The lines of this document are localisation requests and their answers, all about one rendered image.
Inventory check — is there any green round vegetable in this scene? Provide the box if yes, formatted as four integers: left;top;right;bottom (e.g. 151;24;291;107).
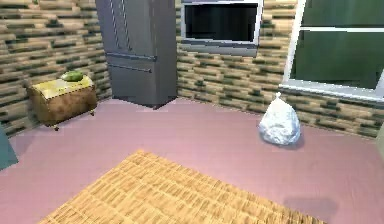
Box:
60;70;85;83

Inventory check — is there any grey fridge handle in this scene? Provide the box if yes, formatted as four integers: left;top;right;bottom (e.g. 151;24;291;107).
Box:
109;0;121;49
120;0;133;51

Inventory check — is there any teal blue furniture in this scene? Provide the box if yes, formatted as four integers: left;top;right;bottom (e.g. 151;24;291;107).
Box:
0;126;20;172

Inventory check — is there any woven straw floor mat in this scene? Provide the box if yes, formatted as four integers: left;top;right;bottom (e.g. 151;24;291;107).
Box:
35;149;329;224

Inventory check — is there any white tied garbage bag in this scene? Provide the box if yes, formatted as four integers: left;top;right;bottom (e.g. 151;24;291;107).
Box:
258;92;302;146

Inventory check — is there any grey fridge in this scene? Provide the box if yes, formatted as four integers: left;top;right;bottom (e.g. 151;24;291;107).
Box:
95;0;178;110

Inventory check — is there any large white framed window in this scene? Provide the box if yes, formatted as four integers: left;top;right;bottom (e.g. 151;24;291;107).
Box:
278;0;384;103

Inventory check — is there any brown wooden side table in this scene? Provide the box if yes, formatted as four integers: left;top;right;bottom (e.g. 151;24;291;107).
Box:
26;75;98;132

